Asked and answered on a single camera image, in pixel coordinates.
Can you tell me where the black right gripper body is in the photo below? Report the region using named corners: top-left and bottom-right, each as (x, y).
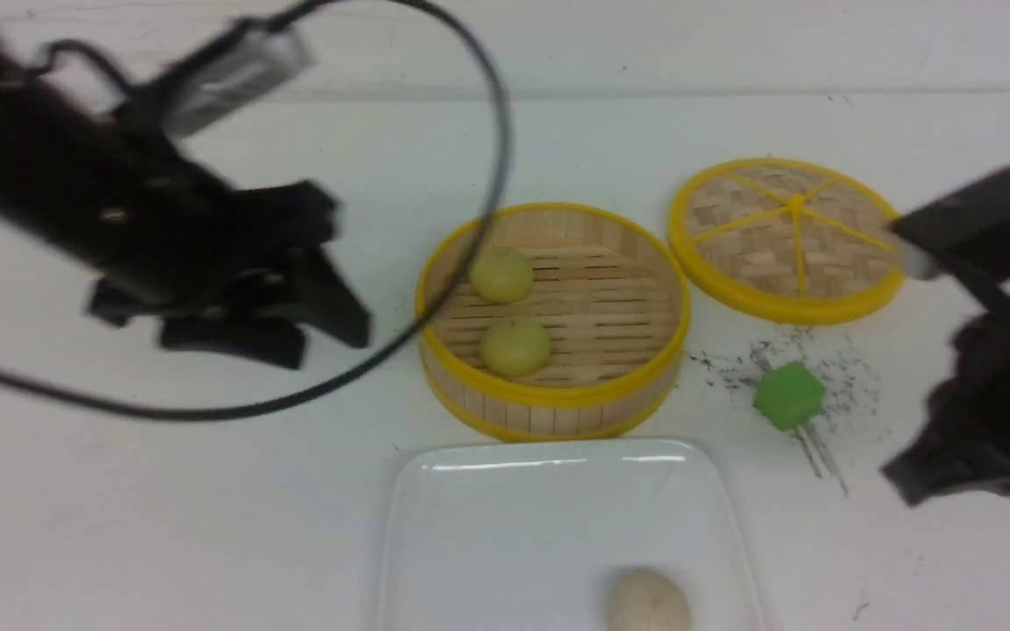
top-left (881, 269), bottom-right (1010, 507)

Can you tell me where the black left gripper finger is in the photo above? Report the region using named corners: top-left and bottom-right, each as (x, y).
top-left (281, 246), bottom-right (373, 349)
top-left (158, 313), bottom-right (308, 369)

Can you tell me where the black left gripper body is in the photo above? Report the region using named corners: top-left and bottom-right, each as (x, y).
top-left (89, 105), bottom-right (339, 327)

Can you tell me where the yellow steamed bun back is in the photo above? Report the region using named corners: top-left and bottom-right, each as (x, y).
top-left (469, 247), bottom-right (534, 303)

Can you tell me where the yellow steamed bun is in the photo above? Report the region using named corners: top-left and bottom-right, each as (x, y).
top-left (469, 247), bottom-right (534, 303)
top-left (480, 318), bottom-right (552, 379)

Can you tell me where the yellow steamed bun front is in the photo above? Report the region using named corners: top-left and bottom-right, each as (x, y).
top-left (480, 318), bottom-right (552, 379)

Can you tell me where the white steamed bun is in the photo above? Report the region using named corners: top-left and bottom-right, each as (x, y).
top-left (606, 570), bottom-right (693, 630)

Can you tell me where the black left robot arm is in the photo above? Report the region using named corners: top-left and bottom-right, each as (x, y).
top-left (0, 18), bottom-right (372, 369)

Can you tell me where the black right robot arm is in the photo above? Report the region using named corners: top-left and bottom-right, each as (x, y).
top-left (881, 266), bottom-right (1010, 507)

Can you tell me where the white rectangular plate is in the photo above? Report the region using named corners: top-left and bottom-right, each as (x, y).
top-left (372, 438), bottom-right (766, 630)

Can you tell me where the green cube block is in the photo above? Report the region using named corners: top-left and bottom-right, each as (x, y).
top-left (754, 362), bottom-right (827, 432)

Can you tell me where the yellow-rimmed bamboo steamer lid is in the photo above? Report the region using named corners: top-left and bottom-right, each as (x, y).
top-left (668, 157), bottom-right (903, 326)

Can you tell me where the yellow-rimmed bamboo steamer basket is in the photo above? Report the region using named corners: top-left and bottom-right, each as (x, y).
top-left (418, 202), bottom-right (691, 441)

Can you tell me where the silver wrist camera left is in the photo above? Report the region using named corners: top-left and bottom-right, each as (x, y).
top-left (148, 18), bottom-right (314, 138)

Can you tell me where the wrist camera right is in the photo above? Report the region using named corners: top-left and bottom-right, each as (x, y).
top-left (889, 165), bottom-right (1010, 280)

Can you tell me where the black camera cable left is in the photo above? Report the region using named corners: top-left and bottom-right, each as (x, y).
top-left (0, 0), bottom-right (515, 423)

